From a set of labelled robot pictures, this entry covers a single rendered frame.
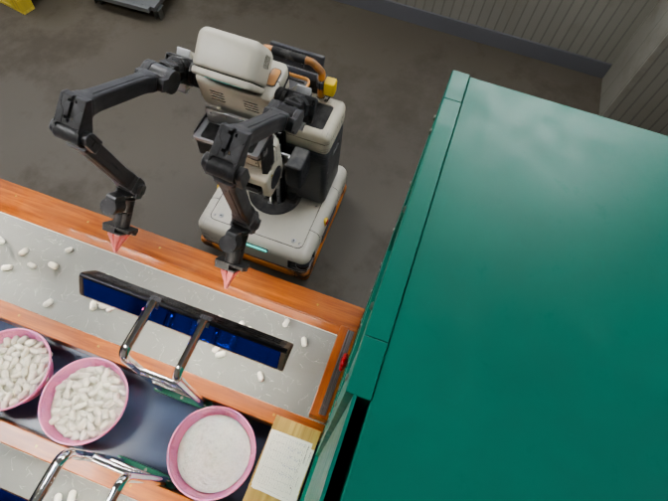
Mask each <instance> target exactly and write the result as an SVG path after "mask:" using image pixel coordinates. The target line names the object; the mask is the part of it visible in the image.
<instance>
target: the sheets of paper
mask: <svg viewBox="0 0 668 501"><path fill-rule="evenodd" d="M312 444H313V443H310V442H307V441H304V440H302V439H299V438H296V437H294V436H291V435H288V434H286V433H283V432H280V431H278V430H275V429H272V430H271V432H270V434H269V437H268V440H267V443H266V445H265V448H264V451H263V453H262V456H261V459H260V461H259V464H258V467H257V469H256V472H255V475H254V477H253V480H252V485H251V487H252V488H254V489H257V490H259V491H261V492H264V493H266V494H268V495H270V496H272V497H274V498H276V499H279V500H281V501H296V500H297V496H298V493H299V489H300V486H301V483H302V481H303V478H304V476H305V473H306V471H307V468H308V466H309V463H310V460H311V458H312V455H313V453H314V450H312V449H311V447H312Z"/></svg>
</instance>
